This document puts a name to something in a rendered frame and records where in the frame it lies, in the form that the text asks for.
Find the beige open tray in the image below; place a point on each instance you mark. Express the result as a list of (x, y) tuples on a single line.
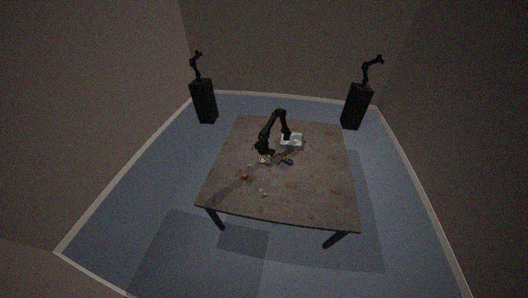
[(266, 161)]

